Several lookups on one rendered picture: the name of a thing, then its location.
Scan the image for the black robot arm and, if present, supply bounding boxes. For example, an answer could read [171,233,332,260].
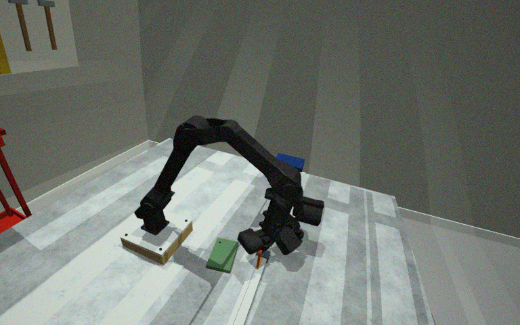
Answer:
[134,115,324,255]

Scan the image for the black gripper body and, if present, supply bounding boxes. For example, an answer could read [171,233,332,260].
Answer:
[238,210,300,255]

